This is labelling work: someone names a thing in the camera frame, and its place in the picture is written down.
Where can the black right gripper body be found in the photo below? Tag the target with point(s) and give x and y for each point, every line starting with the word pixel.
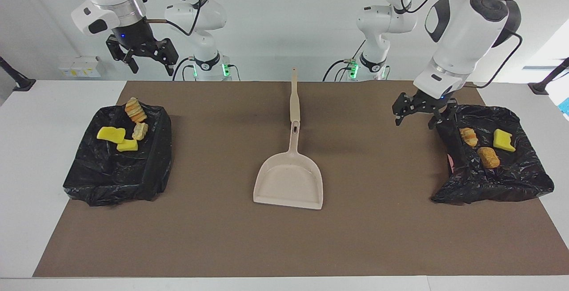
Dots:
pixel 135 37

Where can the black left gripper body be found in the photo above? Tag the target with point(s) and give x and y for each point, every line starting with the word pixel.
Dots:
pixel 429 102

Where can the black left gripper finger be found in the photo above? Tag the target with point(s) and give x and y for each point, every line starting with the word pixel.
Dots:
pixel 446 113
pixel 402 104

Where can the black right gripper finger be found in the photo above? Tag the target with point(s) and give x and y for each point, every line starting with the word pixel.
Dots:
pixel 114 49
pixel 169 51

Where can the pale yellow sponge piece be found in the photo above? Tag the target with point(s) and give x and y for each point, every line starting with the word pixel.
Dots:
pixel 468 137

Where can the brown bread roll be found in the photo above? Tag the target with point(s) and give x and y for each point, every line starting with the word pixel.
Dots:
pixel 489 157

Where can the yellow notched sponge piece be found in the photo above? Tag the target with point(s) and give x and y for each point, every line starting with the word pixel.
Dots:
pixel 503 141

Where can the orange striped bread piece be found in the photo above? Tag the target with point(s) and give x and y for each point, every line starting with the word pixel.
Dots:
pixel 135 109

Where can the pale beige sponge piece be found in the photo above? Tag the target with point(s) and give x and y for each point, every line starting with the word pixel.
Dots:
pixel 140 131

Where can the large green yellow sponge piece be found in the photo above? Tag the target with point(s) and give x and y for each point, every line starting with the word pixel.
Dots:
pixel 111 134

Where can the small green yellow sponge piece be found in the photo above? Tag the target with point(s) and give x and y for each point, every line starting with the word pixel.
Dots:
pixel 127 145

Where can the beige brush black bristles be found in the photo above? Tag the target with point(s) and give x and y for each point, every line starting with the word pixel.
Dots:
pixel 294 100

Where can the beige plastic dustpan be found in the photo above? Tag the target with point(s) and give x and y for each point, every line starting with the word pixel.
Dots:
pixel 289 180

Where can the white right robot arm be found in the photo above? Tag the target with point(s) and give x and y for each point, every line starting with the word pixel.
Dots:
pixel 202 15

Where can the black bagged pink trash bin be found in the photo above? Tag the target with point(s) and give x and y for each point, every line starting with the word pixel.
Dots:
pixel 484 182

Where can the black bag lined trash bin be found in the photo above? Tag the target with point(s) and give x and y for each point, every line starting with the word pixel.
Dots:
pixel 115 175

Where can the black stand leg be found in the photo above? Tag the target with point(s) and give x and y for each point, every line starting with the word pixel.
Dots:
pixel 544 84
pixel 20 82

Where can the blue object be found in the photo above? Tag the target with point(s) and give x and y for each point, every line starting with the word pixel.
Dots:
pixel 566 106

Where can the brown table mat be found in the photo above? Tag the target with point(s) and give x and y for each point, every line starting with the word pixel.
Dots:
pixel 284 246

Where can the white wall outlet box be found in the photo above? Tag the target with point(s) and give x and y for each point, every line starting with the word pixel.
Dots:
pixel 80 66

